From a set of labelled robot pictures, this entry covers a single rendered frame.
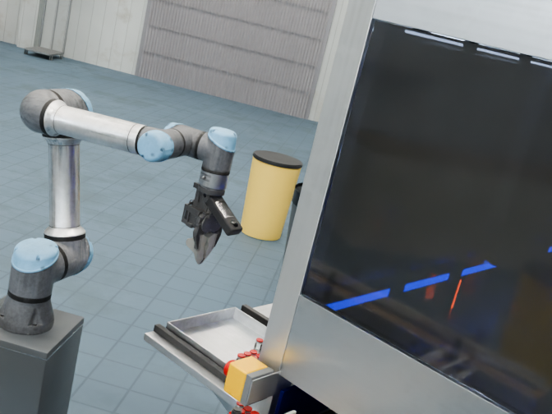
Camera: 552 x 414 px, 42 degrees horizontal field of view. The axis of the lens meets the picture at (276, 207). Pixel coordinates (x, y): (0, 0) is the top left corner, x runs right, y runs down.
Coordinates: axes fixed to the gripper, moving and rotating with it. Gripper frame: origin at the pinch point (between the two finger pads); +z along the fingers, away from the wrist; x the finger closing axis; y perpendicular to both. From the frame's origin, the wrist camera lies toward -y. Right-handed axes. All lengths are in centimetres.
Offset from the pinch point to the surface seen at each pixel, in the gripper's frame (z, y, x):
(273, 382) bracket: 9.4, -42.4, 14.4
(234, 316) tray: 20.8, 0.9, -19.7
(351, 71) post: -60, -41, 13
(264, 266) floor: 109, 176, -250
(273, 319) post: -2.8, -36.9, 12.6
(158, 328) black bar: 19.9, 2.7, 8.1
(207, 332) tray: 21.4, -2.4, -5.8
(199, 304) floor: 109, 146, -160
